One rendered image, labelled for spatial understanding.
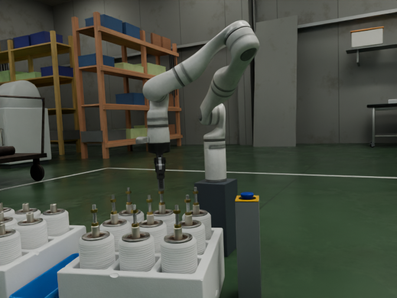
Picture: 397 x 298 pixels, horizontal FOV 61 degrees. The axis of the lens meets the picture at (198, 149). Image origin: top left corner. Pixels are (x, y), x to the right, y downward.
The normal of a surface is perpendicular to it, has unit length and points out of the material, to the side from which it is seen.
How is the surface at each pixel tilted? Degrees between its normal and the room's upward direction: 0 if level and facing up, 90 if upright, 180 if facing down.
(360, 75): 90
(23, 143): 90
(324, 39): 90
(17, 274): 90
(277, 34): 80
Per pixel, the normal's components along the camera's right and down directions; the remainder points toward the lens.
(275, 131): -0.47, -0.07
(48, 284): 0.97, -0.06
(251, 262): -0.20, 0.09
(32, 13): 0.88, 0.00
